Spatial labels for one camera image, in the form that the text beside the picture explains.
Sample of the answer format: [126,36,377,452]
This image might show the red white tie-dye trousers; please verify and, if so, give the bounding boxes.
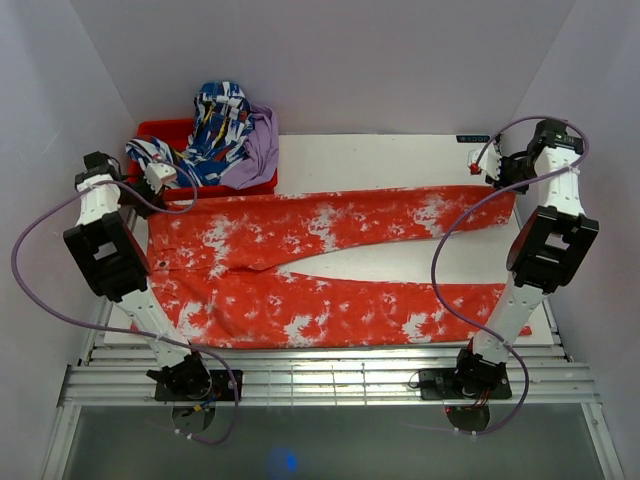
[147,185,514,349]

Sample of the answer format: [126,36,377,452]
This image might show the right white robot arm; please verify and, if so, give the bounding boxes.
[451,118,599,397]

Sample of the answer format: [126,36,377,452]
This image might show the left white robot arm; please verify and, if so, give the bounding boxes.
[63,152,212,400]

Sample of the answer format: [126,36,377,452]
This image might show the blue white patterned trousers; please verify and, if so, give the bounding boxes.
[125,81,254,188]

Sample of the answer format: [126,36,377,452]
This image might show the purple folded garment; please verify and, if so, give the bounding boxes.
[219,103,279,190]

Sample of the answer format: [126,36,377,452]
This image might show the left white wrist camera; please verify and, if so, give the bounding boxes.
[143,162,177,194]

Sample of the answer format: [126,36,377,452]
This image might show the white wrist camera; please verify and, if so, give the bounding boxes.
[467,143,502,189]
[143,162,177,194]

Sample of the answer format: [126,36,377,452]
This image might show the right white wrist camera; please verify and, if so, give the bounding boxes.
[467,143,502,189]

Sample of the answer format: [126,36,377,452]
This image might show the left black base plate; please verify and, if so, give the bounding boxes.
[153,369,234,403]

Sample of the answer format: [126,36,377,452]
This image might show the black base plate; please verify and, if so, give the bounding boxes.
[418,368,512,401]
[153,369,234,403]

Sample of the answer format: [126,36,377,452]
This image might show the aluminium rail frame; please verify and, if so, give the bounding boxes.
[41,244,626,480]

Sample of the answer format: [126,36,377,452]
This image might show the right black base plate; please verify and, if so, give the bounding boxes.
[418,368,512,401]

